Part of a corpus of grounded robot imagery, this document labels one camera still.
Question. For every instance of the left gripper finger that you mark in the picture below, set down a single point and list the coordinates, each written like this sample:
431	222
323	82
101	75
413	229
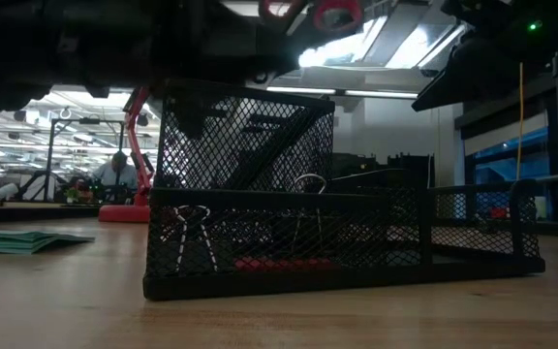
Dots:
191	111

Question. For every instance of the thick dark grey marker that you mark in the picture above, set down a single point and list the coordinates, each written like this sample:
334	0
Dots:
269	150

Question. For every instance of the black binder clip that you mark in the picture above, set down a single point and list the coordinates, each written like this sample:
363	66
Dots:
189	257
310	175

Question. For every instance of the teal sticky note pad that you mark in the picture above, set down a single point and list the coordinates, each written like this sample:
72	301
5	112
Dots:
17	242

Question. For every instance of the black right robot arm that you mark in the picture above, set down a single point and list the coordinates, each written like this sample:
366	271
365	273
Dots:
477	68

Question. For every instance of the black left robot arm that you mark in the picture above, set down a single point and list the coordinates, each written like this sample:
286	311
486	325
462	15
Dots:
41	48

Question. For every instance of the black mesh desk organizer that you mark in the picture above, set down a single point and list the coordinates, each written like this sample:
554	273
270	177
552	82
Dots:
279	196

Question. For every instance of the small red office item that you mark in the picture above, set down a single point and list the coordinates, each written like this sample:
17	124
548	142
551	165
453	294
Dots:
284	264

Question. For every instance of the person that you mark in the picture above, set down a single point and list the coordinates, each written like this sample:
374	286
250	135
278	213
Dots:
114	174

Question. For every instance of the red desk lamp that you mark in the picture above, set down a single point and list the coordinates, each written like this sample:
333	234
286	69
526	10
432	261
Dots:
124	213

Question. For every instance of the ceiling light strip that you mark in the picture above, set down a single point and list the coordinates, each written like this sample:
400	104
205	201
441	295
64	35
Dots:
356	92

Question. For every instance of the black metal stand frame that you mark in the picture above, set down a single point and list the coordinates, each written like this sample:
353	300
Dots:
50	160

